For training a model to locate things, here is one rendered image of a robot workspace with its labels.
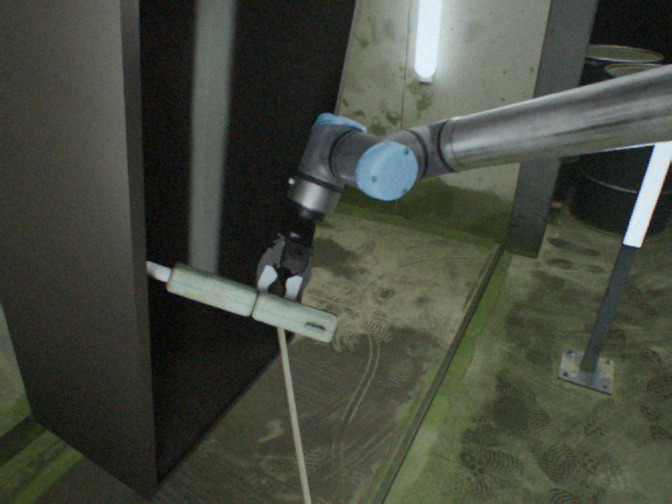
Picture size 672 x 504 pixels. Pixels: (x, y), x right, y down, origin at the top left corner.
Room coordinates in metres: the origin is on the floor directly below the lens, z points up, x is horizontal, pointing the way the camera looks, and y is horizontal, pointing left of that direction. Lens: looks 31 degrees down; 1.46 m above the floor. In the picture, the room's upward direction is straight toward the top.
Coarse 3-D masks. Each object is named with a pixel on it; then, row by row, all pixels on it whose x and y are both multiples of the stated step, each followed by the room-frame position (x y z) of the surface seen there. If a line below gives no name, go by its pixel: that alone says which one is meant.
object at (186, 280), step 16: (160, 272) 0.73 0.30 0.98; (176, 272) 0.73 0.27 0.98; (192, 272) 0.73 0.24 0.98; (208, 272) 0.76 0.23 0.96; (176, 288) 0.71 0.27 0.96; (192, 288) 0.72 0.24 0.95; (208, 288) 0.72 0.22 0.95; (224, 288) 0.72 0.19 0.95; (240, 288) 0.73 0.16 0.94; (272, 288) 0.82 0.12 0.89; (208, 304) 0.72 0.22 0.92; (224, 304) 0.71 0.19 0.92; (240, 304) 0.72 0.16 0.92; (256, 304) 0.72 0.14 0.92; (272, 304) 0.72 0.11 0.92; (288, 304) 0.73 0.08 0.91; (304, 304) 0.76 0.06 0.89; (272, 320) 0.71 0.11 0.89; (288, 320) 0.72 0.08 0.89; (304, 320) 0.72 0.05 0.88; (320, 320) 0.72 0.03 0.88; (336, 320) 0.73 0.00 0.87; (320, 336) 0.71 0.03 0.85
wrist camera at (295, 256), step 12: (288, 228) 0.80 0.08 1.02; (300, 228) 0.80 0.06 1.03; (312, 228) 0.81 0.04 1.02; (288, 240) 0.76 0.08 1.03; (300, 240) 0.77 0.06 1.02; (312, 240) 0.78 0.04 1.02; (288, 252) 0.73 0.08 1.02; (300, 252) 0.73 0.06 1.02; (288, 264) 0.72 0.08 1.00; (300, 264) 0.71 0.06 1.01
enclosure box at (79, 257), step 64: (0, 0) 0.64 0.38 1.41; (64, 0) 0.59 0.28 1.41; (128, 0) 0.56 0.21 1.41; (192, 0) 1.19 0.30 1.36; (256, 0) 1.20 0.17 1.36; (320, 0) 1.13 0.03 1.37; (0, 64) 0.65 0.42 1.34; (64, 64) 0.60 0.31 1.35; (128, 64) 0.56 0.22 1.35; (192, 64) 1.20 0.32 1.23; (256, 64) 1.20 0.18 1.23; (320, 64) 1.13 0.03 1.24; (0, 128) 0.67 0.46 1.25; (64, 128) 0.61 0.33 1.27; (128, 128) 0.57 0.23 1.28; (192, 128) 1.22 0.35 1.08; (256, 128) 1.21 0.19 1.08; (0, 192) 0.70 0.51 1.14; (64, 192) 0.63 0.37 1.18; (128, 192) 0.57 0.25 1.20; (192, 192) 1.25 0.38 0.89; (256, 192) 1.21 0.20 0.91; (0, 256) 0.73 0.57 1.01; (64, 256) 0.65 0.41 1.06; (128, 256) 0.58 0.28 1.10; (192, 256) 1.27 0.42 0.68; (256, 256) 1.22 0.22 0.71; (64, 320) 0.67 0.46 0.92; (128, 320) 0.60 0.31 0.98; (192, 320) 1.18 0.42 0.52; (256, 320) 1.22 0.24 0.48; (64, 384) 0.70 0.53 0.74; (128, 384) 0.62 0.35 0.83; (192, 384) 0.95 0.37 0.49; (128, 448) 0.64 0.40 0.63; (192, 448) 0.76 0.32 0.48
